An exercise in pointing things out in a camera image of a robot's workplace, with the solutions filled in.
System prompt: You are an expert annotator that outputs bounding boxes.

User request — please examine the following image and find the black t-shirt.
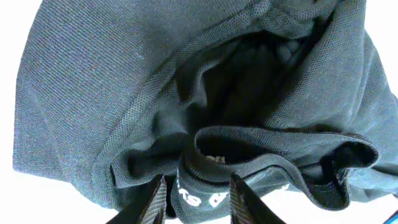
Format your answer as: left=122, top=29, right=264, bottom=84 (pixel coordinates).
left=12, top=0, right=397, bottom=223

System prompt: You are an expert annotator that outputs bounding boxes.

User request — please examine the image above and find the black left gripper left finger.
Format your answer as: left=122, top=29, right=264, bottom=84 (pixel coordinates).
left=106, top=174, right=167, bottom=224

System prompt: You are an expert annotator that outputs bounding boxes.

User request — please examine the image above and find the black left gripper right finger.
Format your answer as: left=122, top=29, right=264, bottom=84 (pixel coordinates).
left=229, top=174, right=285, bottom=224

